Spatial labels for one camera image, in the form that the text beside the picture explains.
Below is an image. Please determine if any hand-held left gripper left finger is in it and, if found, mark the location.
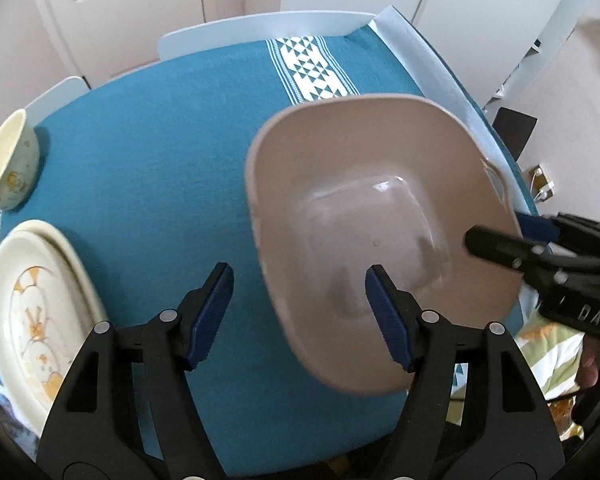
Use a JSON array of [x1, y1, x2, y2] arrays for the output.
[[36, 261, 236, 480]]

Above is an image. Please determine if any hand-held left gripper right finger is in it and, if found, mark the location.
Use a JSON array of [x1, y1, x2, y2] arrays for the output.
[[365, 264, 566, 480]]

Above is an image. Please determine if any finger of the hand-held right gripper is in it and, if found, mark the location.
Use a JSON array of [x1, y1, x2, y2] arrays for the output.
[[518, 212, 600, 257], [462, 225, 577, 282]]

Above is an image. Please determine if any plain white plate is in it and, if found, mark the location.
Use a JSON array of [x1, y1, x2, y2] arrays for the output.
[[0, 219, 109, 433]]

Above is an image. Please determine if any beige square bowl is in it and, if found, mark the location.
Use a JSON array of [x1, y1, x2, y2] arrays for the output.
[[244, 93, 527, 396]]

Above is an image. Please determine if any cream printed bowl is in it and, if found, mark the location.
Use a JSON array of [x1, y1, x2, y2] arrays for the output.
[[0, 108, 40, 211]]

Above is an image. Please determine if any person's right hand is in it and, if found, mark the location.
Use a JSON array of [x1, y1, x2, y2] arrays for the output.
[[579, 340, 600, 388]]

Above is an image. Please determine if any striped cloth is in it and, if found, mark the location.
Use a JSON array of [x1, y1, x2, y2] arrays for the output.
[[450, 320, 598, 443]]

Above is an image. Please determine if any black floor object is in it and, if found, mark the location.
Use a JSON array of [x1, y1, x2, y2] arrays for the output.
[[492, 106, 539, 159]]

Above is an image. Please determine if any teal patterned tablecloth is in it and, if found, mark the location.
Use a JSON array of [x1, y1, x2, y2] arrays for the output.
[[0, 25, 539, 467]]

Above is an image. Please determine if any white wardrobe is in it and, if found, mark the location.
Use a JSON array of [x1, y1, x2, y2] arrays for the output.
[[279, 0, 600, 107]]

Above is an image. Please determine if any white table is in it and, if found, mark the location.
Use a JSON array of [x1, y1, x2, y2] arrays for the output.
[[24, 4, 539, 321]]

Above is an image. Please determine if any white panelled door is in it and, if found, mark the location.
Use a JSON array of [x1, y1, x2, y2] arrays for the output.
[[26, 0, 207, 87]]

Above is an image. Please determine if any wall socket with plug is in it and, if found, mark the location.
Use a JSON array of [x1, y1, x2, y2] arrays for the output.
[[527, 163, 557, 202]]

